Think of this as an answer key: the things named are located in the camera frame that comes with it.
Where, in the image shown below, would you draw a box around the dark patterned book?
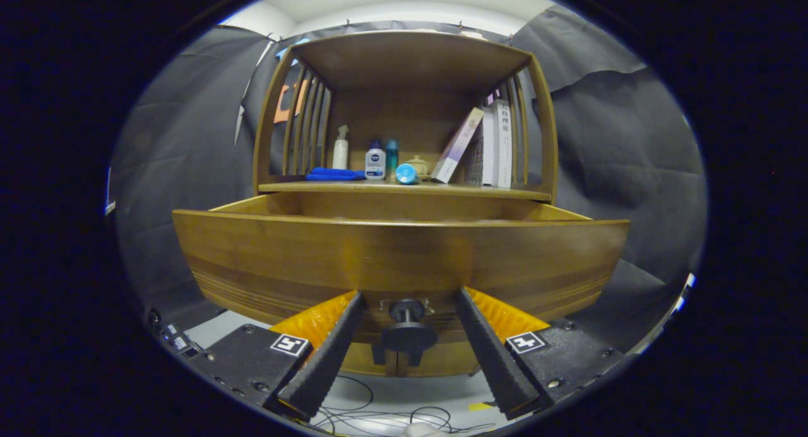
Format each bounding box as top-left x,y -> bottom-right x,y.
466,131 -> 485,185

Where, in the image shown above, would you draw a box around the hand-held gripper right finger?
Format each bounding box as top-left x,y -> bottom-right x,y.
456,287 -> 626,421

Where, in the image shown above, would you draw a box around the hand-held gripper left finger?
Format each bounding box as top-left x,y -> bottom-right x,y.
180,290 -> 367,424

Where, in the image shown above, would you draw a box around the blue folded cloth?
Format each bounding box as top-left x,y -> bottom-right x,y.
306,167 -> 367,182

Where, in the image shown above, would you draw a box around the black power strip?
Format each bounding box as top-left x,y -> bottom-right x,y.
146,308 -> 212,362

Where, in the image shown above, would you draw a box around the black floor cables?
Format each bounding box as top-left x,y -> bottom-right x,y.
312,374 -> 480,436

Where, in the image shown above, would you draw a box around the white bottle with blue cap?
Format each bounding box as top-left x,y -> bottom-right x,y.
365,138 -> 387,181

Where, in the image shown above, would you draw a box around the white pump bottle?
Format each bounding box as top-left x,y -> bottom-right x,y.
332,124 -> 350,171

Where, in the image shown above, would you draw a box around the curved wooden drawer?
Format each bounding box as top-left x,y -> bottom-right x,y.
172,193 -> 631,352

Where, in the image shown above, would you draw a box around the wooden cabinet door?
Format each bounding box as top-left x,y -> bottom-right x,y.
398,344 -> 480,378
344,344 -> 398,378

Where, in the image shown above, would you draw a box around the wooden countertop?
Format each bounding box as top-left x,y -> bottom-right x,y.
258,179 -> 553,202

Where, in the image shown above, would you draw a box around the brown wooden cabinet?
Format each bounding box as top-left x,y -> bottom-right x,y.
252,30 -> 559,378

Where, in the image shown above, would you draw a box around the purple white book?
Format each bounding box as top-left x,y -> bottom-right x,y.
431,107 -> 485,184

